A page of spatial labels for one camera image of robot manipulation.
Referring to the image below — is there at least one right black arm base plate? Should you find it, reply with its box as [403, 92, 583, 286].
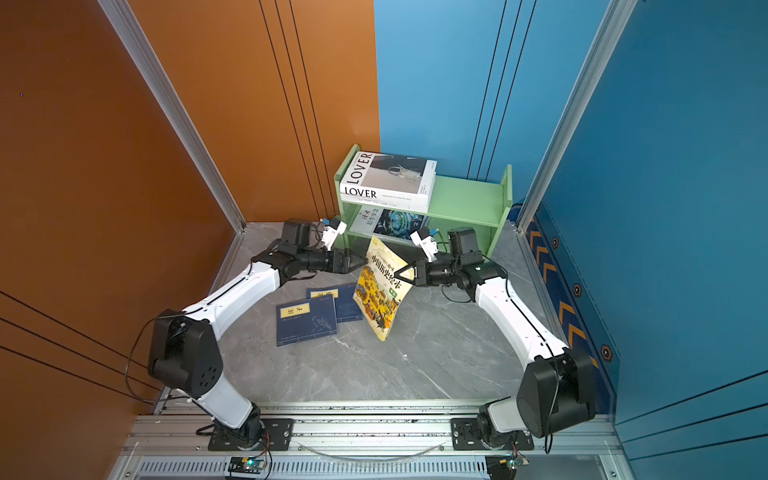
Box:
[450, 415, 534, 451]

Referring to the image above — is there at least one white book with brown pattern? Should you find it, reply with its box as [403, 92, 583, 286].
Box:
[341, 197, 429, 214]

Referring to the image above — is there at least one blue book under yellow book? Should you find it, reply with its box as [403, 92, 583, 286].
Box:
[306, 283, 363, 323]

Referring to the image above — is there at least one left green circuit board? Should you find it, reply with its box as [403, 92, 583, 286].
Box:
[226, 456, 269, 479]

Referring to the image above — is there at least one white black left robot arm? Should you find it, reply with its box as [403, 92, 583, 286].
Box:
[147, 217, 366, 450]

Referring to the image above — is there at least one dark blue circle-cover book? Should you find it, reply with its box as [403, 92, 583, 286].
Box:
[350, 205, 429, 243]

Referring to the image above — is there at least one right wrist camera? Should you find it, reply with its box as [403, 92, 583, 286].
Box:
[410, 227, 439, 263]

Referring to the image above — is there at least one yellow illustrated Chinese book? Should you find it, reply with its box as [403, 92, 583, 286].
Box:
[353, 236, 412, 341]

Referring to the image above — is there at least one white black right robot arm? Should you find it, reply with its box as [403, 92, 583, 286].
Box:
[394, 227, 597, 453]

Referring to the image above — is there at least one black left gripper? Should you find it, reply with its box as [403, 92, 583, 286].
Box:
[297, 247, 368, 276]

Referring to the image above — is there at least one right green circuit board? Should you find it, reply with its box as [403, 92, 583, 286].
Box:
[485, 454, 530, 480]

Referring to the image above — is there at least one aluminium mounting rail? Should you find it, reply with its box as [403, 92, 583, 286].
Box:
[119, 398, 625, 457]

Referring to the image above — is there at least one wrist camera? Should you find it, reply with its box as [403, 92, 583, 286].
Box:
[319, 217, 347, 251]
[410, 227, 439, 263]

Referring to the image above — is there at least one white LOVER book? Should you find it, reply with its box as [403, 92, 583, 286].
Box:
[338, 151, 437, 204]

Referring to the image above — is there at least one green wooden two-tier shelf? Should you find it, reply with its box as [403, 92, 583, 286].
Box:
[334, 145, 513, 255]

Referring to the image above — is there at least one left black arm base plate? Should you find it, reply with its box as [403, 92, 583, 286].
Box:
[198, 418, 295, 452]

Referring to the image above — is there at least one green circuit board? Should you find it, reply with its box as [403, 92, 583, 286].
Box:
[226, 456, 269, 479]
[485, 454, 530, 480]

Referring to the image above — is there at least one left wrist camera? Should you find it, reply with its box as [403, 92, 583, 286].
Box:
[319, 217, 347, 251]

